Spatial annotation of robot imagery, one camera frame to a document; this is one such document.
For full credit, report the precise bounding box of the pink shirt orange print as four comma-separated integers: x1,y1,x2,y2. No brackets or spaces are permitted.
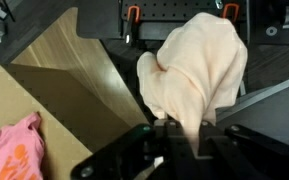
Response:
0,111,46,180

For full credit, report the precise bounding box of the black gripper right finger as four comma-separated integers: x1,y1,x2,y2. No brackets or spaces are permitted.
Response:
197,120,289,180

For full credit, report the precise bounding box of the large brown cardboard box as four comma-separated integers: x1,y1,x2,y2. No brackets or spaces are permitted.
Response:
0,62,132,180

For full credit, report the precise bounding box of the orange black clamp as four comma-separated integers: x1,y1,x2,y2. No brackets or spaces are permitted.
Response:
122,4,142,45
221,2,241,20

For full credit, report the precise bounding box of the peach cloth garment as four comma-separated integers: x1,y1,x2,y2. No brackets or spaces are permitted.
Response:
136,11,249,158

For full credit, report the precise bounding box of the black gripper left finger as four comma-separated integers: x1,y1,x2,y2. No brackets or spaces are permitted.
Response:
70,118,199,180

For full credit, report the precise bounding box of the black perforated mounting board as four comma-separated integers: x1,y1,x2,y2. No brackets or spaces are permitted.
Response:
118,0,252,43

